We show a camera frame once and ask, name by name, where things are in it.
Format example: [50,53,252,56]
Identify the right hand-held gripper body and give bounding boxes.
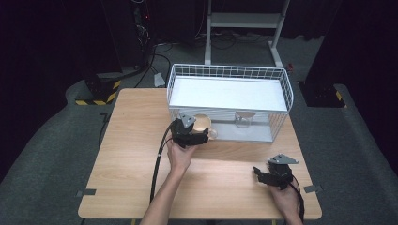
[266,153,299,191]

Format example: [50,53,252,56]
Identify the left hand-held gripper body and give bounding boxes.
[170,112,202,149]

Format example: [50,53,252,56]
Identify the cream ceramic mug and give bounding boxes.
[191,113,219,141]

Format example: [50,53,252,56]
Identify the clear jar with white lid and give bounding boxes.
[234,111,257,129]

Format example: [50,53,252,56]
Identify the white wire shelf rack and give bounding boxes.
[166,63,295,144]

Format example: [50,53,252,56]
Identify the person's left hand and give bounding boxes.
[166,137,198,176]

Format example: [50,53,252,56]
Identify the person's right hand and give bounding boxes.
[268,182,300,220]

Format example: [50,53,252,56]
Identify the white box on floor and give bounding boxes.
[153,72,166,88]

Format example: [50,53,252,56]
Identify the black yellow striped base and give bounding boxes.
[74,72,123,107]
[298,80,348,109]

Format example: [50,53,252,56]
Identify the white metal stand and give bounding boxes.
[204,0,291,68]

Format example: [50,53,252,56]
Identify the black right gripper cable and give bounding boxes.
[290,175,306,224]

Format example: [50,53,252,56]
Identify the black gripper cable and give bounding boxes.
[149,121,176,204]
[290,175,306,224]

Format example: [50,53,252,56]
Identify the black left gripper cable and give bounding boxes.
[149,121,176,204]

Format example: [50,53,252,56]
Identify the black floor cable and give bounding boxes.
[133,43,173,89]

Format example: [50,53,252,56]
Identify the bundle of floor cables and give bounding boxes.
[194,29,274,51]

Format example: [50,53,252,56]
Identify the dark equipment tower with wires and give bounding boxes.
[130,0,155,69]

